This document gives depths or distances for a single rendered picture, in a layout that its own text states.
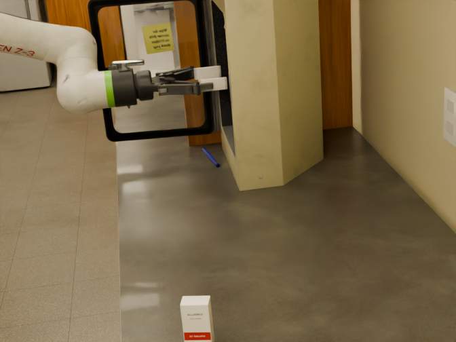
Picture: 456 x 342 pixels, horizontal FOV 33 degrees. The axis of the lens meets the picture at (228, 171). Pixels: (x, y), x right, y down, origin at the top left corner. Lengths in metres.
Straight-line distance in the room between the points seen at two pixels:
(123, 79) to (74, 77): 0.12
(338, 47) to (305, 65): 0.33
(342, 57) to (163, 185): 0.65
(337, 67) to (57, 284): 1.83
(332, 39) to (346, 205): 0.60
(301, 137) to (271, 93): 0.18
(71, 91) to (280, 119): 0.51
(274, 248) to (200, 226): 0.20
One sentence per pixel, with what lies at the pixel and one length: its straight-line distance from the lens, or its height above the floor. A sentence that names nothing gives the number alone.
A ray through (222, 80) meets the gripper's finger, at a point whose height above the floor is 1.20.
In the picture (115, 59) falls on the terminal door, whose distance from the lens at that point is 2.11.
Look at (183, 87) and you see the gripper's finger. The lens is 1.86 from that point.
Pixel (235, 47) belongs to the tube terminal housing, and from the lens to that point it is 1.78.
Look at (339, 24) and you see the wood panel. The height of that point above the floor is 1.25.
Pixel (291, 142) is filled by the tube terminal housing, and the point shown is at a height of 1.04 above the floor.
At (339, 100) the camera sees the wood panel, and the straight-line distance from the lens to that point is 2.27.
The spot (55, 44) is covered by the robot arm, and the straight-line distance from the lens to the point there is 1.95.
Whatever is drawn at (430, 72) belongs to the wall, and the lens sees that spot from 1.77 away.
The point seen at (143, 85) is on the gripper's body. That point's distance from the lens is 1.90.
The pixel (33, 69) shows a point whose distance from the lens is 6.82.
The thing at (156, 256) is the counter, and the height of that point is 0.94.
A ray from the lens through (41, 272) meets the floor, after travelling 3.69.
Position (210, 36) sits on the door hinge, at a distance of 2.09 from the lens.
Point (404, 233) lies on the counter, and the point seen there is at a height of 0.94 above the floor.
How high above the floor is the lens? 1.69
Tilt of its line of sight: 22 degrees down
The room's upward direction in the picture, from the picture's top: 5 degrees counter-clockwise
